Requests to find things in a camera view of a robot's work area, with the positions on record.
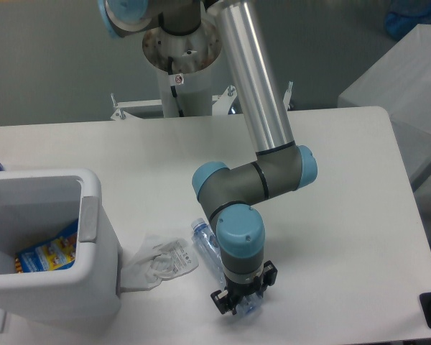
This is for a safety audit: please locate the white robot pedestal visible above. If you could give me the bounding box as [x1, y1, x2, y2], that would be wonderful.
[142, 20, 222, 118]

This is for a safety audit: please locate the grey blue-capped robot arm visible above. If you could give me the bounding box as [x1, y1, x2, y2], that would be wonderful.
[98, 1, 318, 313]

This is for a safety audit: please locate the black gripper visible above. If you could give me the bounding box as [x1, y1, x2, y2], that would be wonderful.
[210, 260, 277, 315]

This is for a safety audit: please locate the white plastic wrapper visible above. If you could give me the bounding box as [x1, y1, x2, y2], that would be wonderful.
[120, 234, 199, 293]

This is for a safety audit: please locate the clear plastic water bottle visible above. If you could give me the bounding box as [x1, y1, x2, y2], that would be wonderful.
[191, 218, 263, 317]

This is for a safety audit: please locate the black pedestal cable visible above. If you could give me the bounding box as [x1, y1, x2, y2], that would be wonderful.
[167, 55, 185, 118]

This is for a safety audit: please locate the white middle clamp bracket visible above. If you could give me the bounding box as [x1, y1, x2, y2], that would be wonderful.
[212, 85, 242, 116]

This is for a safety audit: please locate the white plastic trash can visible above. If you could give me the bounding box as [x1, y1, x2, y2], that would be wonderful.
[0, 169, 122, 322]

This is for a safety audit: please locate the blue plastic bag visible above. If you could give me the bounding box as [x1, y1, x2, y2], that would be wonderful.
[384, 1, 431, 41]

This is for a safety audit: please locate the blue yellow snack bag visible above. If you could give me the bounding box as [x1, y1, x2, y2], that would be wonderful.
[15, 220, 78, 273]

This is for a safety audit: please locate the white table clamp bracket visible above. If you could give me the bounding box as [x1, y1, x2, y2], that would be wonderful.
[110, 93, 164, 121]

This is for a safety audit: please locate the grey covered box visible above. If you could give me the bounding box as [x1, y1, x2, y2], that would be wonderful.
[338, 24, 431, 190]

